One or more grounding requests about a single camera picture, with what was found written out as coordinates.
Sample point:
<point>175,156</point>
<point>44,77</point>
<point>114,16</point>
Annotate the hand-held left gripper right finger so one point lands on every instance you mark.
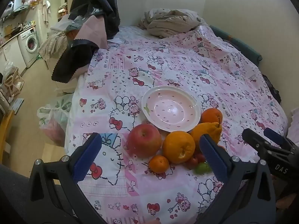
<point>213,157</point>

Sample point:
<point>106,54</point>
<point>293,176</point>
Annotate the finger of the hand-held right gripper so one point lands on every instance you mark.
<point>255,141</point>
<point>276,138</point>

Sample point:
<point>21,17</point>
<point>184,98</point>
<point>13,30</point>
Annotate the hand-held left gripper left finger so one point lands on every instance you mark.
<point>87,157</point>

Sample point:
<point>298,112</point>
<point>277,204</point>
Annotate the bumpy necked orange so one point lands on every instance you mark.
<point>210,129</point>

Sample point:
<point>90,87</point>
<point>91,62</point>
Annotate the large smooth orange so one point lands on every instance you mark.
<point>178,147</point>

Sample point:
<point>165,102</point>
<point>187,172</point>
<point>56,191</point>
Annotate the round orange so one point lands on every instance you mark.
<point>210,115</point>

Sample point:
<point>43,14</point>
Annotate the red apple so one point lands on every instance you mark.
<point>144,141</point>

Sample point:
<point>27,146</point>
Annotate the pink spotted bowl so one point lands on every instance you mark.
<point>170,108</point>

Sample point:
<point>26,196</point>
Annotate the green grape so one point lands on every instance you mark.
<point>207,167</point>

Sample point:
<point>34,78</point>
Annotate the red cherry tomato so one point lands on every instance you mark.
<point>200,157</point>
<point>190,162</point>

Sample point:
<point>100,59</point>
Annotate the green cherry tomatoes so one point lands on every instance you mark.
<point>198,169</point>

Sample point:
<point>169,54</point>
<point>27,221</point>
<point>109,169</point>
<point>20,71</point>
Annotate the floral plastic bag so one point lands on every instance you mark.
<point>55,119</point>

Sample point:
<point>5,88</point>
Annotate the dark grey clothing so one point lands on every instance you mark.
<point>16,196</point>

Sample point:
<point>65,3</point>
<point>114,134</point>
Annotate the pink cartoon printed bedsheet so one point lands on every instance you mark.
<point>175,72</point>

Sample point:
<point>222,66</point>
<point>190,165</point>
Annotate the teal bed edge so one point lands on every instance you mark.
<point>243,46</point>

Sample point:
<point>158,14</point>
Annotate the wooden rack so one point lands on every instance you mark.
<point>12,84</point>

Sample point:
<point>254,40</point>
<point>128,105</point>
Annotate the beige fringed cloth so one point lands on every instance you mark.
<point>52,46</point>

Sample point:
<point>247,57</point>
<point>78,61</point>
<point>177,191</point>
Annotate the white paper sheet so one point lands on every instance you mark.
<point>114,39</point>

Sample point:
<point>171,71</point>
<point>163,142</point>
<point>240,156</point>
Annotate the pink cloth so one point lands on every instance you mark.
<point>93,31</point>

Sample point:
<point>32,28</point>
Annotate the white washing machine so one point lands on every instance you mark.
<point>29,44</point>

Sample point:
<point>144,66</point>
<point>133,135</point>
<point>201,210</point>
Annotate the crumpled beige blanket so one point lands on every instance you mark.
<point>170,23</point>

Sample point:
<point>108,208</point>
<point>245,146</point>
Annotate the hanging towel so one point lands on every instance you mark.
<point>46,11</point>

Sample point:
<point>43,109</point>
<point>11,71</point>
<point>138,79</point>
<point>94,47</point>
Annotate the range hood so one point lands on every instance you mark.
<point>19,3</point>

